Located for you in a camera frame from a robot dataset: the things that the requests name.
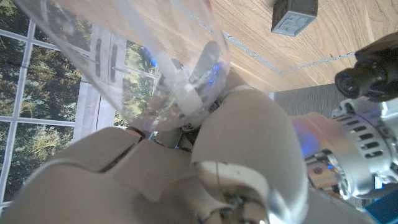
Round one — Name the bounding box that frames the clear dispenser bottle black pump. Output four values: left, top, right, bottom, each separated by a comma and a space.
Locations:
12, 0, 233, 133

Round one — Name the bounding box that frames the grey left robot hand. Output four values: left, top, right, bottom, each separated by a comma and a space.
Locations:
290, 99, 398, 200

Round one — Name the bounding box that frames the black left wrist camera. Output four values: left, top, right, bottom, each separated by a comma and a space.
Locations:
335, 32, 398, 103

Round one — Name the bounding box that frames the dark grey cube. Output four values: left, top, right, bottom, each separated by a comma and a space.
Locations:
271, 0, 319, 37

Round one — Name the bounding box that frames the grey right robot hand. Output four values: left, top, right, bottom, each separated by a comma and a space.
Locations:
0, 40, 310, 224

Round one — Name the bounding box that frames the printed window forest backdrop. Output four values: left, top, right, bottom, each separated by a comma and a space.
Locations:
0, 0, 162, 212

